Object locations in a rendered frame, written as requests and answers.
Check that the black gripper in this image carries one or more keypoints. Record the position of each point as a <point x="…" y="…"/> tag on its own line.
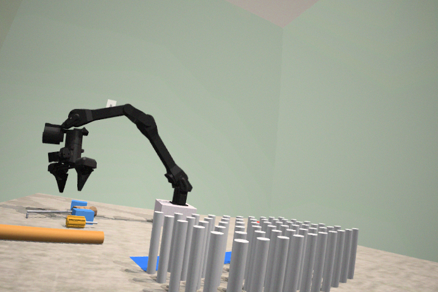
<point x="83" y="165"/>

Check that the blue flat strip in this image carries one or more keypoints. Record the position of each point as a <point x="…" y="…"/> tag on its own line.
<point x="142" y="261"/>

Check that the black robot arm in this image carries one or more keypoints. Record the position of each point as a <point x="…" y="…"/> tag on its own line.
<point x="54" y="134"/>

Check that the blue cube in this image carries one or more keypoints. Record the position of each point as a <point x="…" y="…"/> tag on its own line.
<point x="78" y="203"/>
<point x="87" y="213"/>

